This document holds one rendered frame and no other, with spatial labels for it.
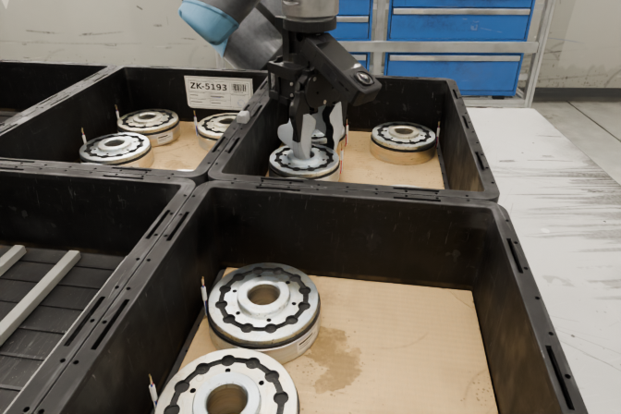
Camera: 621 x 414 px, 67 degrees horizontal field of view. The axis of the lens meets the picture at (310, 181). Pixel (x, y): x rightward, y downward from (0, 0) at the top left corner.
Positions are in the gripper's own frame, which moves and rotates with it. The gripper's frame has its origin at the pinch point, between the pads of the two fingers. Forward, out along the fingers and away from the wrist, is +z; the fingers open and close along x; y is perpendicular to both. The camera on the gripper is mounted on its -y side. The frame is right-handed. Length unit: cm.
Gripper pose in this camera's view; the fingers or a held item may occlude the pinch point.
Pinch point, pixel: (320, 158)
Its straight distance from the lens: 70.8
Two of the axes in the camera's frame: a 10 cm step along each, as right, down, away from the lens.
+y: -7.0, -3.5, 6.3
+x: -7.2, 3.4, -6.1
